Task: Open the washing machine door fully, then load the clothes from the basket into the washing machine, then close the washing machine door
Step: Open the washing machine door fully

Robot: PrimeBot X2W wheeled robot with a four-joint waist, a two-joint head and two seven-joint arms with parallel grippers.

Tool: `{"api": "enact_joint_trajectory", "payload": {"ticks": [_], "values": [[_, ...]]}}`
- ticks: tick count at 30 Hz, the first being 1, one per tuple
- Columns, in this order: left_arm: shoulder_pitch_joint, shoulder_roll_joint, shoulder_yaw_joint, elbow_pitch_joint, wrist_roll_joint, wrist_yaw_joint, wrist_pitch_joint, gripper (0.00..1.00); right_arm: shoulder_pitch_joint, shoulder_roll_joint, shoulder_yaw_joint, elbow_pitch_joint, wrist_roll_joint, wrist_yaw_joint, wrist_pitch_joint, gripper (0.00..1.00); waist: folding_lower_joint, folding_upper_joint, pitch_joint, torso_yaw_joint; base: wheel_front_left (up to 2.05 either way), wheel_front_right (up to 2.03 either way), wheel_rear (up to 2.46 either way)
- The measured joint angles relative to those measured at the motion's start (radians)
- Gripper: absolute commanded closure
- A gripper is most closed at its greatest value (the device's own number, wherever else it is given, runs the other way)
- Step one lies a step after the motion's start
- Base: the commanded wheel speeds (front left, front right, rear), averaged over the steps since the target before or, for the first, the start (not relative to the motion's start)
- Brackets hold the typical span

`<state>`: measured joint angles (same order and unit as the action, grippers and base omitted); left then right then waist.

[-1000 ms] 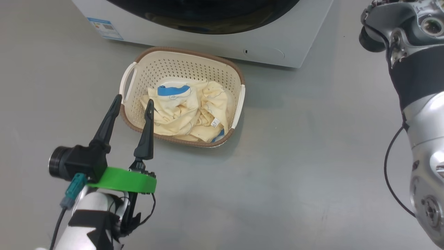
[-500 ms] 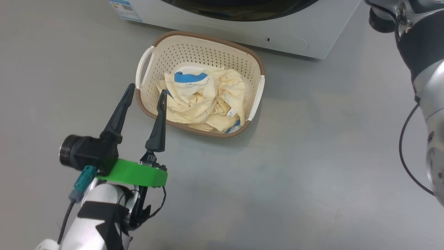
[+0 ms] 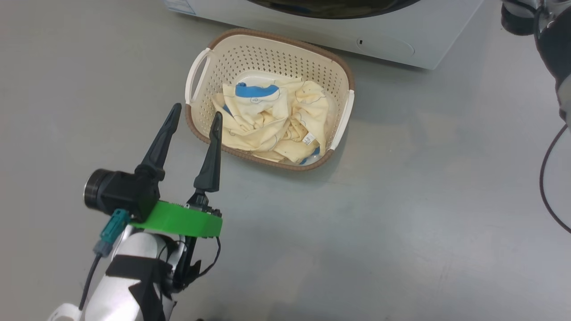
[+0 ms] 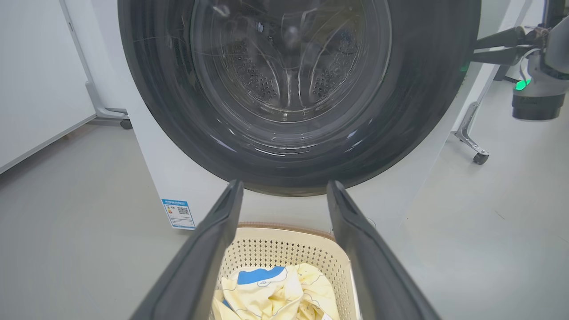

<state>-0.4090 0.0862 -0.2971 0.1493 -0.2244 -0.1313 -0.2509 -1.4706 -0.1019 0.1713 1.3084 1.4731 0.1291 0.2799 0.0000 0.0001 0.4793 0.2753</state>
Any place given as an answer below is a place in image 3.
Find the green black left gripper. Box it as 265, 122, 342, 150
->
129, 103, 223, 239

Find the cream garment with blue trim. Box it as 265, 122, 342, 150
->
212, 77, 331, 165

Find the dark round washing machine door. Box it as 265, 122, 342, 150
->
245, 0, 422, 20

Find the cream perforated laundry basket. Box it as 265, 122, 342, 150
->
184, 28, 356, 172

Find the white washing machine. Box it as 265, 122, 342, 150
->
163, 0, 484, 70

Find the teal plug camera cable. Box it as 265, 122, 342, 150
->
78, 209, 131, 312

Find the thin black left gripper cable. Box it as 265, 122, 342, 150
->
185, 236, 222, 279

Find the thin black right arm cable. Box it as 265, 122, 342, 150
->
539, 124, 571, 235

